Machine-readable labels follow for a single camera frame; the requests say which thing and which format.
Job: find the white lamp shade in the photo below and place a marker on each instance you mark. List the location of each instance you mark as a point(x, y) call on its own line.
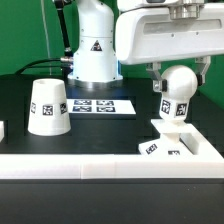
point(48, 114)

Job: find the white marker sheet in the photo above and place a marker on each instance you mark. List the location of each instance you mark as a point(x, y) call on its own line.
point(99, 106)

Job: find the white lamp base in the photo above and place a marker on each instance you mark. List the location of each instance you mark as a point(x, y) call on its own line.
point(169, 143)

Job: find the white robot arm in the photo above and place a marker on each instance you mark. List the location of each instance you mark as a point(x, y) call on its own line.
point(95, 62)

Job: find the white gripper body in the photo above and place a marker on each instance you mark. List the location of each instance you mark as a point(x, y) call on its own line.
point(150, 35)

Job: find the white L-shaped fence wall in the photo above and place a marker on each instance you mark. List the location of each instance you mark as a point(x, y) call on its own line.
point(207, 163)

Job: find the white block at left edge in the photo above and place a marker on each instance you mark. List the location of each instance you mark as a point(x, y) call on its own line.
point(1, 130)

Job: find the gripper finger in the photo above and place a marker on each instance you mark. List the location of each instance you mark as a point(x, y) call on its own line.
point(202, 66)
point(159, 84)

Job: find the white lamp bulb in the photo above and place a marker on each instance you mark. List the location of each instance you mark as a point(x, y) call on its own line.
point(181, 86)

